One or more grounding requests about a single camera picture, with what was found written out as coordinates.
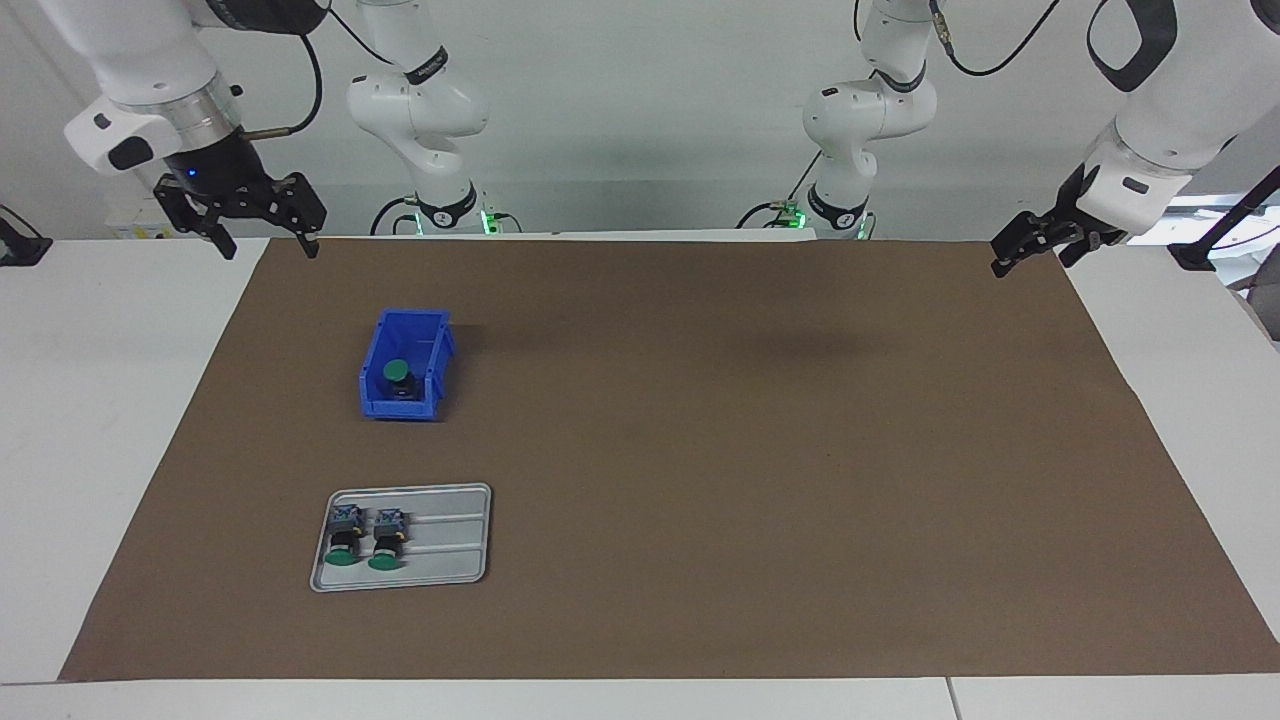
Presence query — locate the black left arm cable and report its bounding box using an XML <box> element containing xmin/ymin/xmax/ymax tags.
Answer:
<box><xmin>928</xmin><ymin>0</ymin><xmax>1063</xmax><ymax>78</ymax></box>

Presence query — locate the brown table mat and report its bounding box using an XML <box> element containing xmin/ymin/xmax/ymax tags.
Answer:
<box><xmin>58</xmin><ymin>237</ymin><xmax>1280</xmax><ymax>682</ymax></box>

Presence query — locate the blue plastic storage bin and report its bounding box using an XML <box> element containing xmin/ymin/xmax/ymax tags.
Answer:
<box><xmin>358</xmin><ymin>308</ymin><xmax>456</xmax><ymax>422</ymax></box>

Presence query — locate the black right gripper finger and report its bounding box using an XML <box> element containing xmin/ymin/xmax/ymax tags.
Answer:
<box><xmin>153</xmin><ymin>184</ymin><xmax>240</xmax><ymax>262</ymax></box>
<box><xmin>271</xmin><ymin>171</ymin><xmax>329</xmax><ymax>260</ymax></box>

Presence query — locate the black clamp mount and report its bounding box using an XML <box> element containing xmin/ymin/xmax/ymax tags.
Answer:
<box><xmin>0</xmin><ymin>205</ymin><xmax>53</xmax><ymax>267</ymax></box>

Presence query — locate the black base cable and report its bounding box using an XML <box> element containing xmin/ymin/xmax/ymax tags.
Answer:
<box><xmin>737</xmin><ymin>155</ymin><xmax>823</xmax><ymax>230</ymax></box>
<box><xmin>369</xmin><ymin>195</ymin><xmax>521</xmax><ymax>237</ymax></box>

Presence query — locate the black camera stand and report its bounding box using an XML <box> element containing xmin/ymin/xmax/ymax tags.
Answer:
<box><xmin>1168</xmin><ymin>165</ymin><xmax>1280</xmax><ymax>272</ymax></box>

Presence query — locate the white cardboard box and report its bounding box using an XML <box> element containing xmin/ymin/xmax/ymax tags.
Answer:
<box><xmin>105</xmin><ymin>200</ymin><xmax>176</xmax><ymax>240</ymax></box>

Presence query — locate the grey metal tray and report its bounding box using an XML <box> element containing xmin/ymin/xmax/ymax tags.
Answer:
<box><xmin>309</xmin><ymin>483</ymin><xmax>493</xmax><ymax>593</ymax></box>

